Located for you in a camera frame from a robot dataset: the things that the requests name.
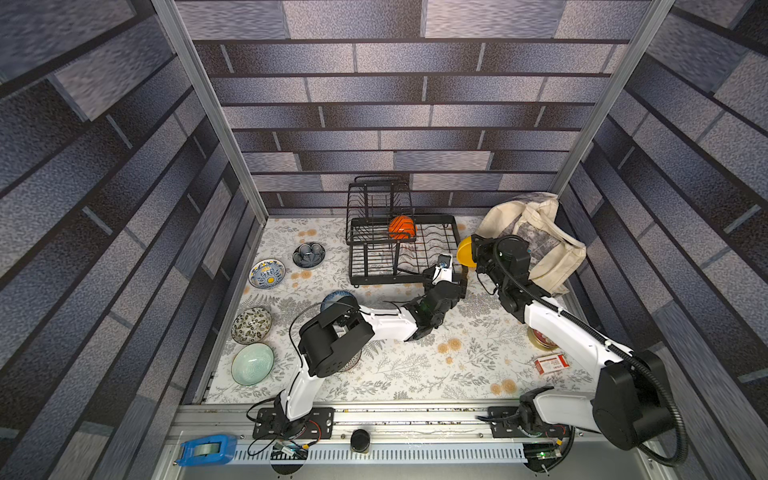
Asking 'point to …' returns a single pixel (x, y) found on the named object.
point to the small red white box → (550, 364)
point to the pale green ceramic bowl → (252, 364)
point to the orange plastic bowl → (401, 227)
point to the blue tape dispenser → (207, 451)
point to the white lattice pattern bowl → (352, 362)
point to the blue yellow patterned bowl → (267, 273)
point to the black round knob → (360, 440)
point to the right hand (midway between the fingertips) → (469, 230)
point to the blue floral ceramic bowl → (333, 297)
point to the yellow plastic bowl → (465, 253)
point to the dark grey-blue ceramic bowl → (308, 255)
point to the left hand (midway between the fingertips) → (454, 268)
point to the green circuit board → (552, 454)
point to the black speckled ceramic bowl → (251, 325)
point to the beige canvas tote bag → (555, 256)
